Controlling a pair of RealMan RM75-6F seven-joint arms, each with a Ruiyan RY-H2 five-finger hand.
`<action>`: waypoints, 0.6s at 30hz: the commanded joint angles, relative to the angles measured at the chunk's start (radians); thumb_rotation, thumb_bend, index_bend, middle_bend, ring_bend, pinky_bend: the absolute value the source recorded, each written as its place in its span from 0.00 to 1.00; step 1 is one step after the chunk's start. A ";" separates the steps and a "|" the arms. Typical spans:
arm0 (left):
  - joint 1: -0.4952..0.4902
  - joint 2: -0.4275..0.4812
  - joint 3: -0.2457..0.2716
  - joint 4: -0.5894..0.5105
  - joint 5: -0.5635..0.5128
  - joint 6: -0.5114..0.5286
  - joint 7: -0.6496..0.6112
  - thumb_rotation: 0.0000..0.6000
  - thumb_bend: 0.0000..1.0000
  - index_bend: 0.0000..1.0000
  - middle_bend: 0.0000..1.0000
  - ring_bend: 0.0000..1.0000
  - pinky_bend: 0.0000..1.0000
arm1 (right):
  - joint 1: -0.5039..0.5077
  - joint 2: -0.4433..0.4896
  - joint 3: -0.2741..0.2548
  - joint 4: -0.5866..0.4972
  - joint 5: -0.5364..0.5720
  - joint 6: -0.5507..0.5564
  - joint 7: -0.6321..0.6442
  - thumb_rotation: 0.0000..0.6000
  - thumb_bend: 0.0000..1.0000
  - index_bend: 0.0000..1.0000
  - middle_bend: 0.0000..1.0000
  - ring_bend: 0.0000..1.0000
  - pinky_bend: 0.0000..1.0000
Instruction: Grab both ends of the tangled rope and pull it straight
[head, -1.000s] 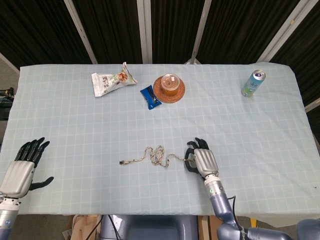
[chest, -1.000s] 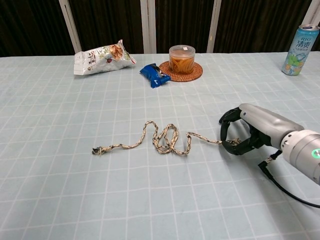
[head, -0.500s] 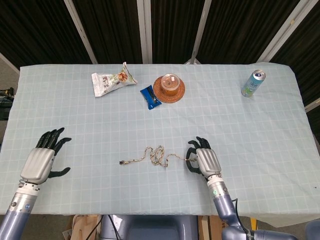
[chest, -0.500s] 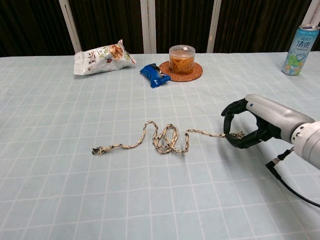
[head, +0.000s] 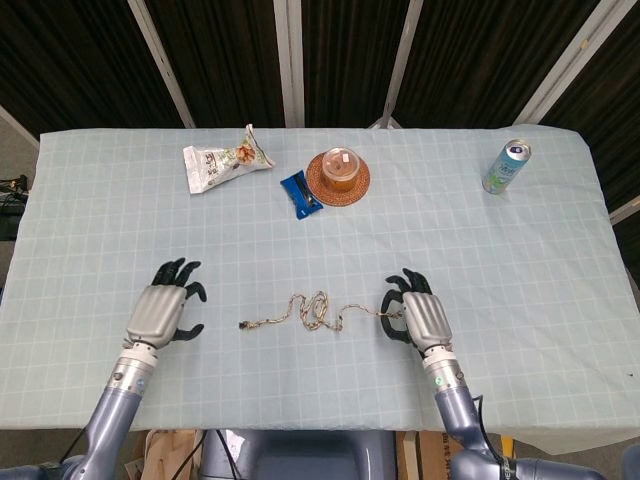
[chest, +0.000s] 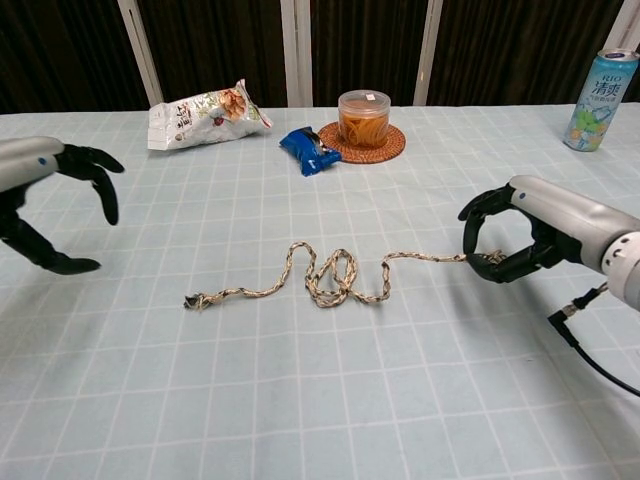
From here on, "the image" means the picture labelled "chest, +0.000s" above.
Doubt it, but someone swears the light blue checked tablecloth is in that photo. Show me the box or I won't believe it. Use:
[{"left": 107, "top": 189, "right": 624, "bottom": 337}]
[{"left": 0, "top": 102, "right": 640, "bottom": 480}]

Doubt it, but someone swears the black curtain panel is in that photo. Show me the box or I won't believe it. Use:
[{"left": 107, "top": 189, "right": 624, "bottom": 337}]
[
  {"left": 434, "top": 0, "right": 626, "bottom": 106},
  {"left": 0, "top": 0, "right": 151, "bottom": 115},
  {"left": 309, "top": 0, "right": 426, "bottom": 108},
  {"left": 137, "top": 0, "right": 291, "bottom": 109}
]

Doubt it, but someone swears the white snack bag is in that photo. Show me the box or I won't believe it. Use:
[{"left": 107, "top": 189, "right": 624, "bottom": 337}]
[{"left": 147, "top": 78, "right": 275, "bottom": 151}]

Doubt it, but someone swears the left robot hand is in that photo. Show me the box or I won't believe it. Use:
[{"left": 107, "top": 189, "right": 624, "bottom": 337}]
[{"left": 0, "top": 135, "right": 125, "bottom": 276}]

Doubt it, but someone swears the blue snack packet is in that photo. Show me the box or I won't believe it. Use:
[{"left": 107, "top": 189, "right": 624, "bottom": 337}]
[{"left": 278, "top": 126, "right": 343, "bottom": 178}]

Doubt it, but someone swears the round woven coaster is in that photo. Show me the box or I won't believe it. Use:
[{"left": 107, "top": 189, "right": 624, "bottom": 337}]
[{"left": 316, "top": 121, "right": 407, "bottom": 165}]

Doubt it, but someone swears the white partition post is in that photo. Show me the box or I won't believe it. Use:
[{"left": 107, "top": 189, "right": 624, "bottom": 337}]
[
  {"left": 279, "top": 0, "right": 314, "bottom": 108},
  {"left": 117, "top": 0, "right": 166, "bottom": 108},
  {"left": 413, "top": 0, "right": 444, "bottom": 106},
  {"left": 597, "top": 0, "right": 640, "bottom": 56}
]

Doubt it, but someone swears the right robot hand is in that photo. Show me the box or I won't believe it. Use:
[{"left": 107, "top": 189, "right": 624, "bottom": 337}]
[{"left": 457, "top": 174, "right": 640, "bottom": 285}]

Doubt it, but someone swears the braided beige rope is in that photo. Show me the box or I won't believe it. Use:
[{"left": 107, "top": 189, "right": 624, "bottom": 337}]
[{"left": 182, "top": 240, "right": 504, "bottom": 312}]

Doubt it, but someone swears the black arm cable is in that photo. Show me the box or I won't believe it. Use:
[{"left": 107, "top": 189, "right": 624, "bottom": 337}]
[{"left": 547, "top": 282, "right": 640, "bottom": 399}]

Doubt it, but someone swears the light blue drink can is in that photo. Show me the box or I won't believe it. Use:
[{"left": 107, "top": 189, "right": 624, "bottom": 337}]
[{"left": 562, "top": 48, "right": 640, "bottom": 153}]

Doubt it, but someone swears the clear jar with orange contents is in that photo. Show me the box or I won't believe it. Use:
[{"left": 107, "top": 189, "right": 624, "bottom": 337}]
[{"left": 337, "top": 89, "right": 392, "bottom": 148}]

